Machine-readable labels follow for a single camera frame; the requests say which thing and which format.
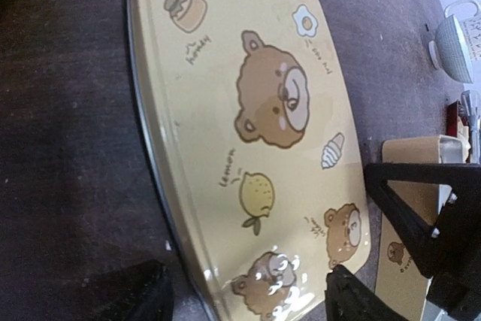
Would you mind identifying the red rectangular tray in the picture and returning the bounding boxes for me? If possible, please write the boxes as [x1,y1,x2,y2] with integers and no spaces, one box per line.
[446,100,464,138]

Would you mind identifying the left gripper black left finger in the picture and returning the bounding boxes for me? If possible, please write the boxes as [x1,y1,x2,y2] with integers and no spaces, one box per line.
[325,265,395,320]

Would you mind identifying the pale green ceramic bowl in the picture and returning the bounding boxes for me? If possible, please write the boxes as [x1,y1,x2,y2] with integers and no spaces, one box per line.
[428,15,473,84]

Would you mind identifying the tan bear tin lid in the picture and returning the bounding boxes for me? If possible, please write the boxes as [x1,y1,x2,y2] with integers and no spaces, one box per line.
[127,0,371,320]

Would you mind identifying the metal tongs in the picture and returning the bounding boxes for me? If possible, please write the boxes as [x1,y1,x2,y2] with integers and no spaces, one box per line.
[461,90,480,133]

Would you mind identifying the patterned mug yellow inside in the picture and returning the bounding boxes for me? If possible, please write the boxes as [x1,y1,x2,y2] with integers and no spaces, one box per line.
[444,0,480,83]

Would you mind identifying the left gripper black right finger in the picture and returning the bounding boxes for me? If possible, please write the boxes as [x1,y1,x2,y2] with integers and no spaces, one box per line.
[365,162,481,279]

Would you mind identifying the tan tin box with paper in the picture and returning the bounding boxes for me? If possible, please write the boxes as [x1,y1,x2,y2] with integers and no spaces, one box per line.
[365,135,476,320]

